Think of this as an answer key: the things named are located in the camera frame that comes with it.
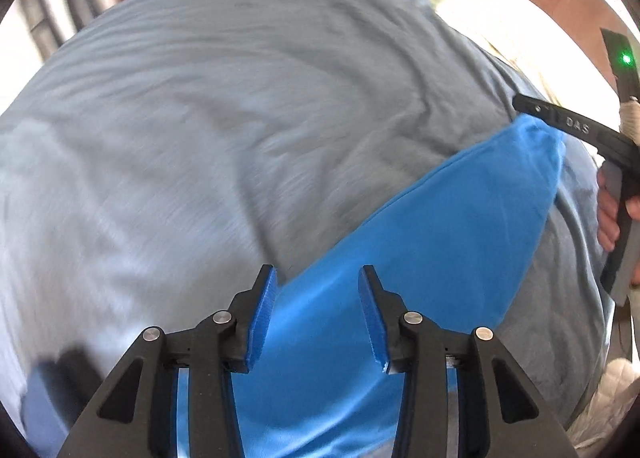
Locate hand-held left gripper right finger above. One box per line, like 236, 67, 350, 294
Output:
357, 265, 578, 458

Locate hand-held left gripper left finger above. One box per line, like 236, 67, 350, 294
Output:
56, 264, 278, 458

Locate white quilted clothing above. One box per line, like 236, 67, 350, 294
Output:
570, 357, 640, 458

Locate folded dark grey pants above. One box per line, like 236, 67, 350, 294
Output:
42, 347, 103, 431

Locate person's right hand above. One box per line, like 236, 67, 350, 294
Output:
596, 170, 621, 253

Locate blue pants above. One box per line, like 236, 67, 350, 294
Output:
172, 114, 566, 458

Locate floral cream pillow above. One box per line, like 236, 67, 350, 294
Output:
432, 0, 556, 88

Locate grey-blue duvet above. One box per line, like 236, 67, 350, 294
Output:
0, 0, 616, 458

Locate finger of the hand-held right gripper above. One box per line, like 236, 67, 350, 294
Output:
512, 94, 633, 151

